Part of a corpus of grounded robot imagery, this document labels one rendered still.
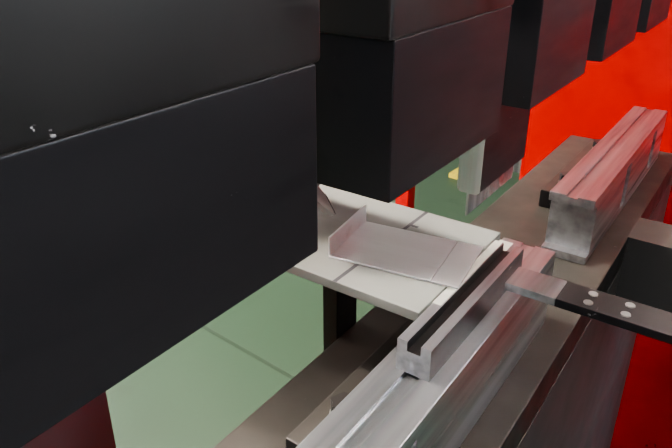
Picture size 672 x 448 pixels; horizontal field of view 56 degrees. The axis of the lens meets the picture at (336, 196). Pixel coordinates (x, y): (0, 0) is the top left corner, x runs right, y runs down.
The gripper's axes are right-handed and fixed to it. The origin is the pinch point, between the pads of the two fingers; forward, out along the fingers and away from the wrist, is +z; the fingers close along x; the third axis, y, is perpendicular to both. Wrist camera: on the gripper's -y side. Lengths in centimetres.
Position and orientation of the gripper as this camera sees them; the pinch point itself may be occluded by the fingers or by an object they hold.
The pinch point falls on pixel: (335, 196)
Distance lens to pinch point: 63.2
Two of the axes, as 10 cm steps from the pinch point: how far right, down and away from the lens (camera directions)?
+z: 5.7, 8.2, 0.4
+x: 4.7, -3.6, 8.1
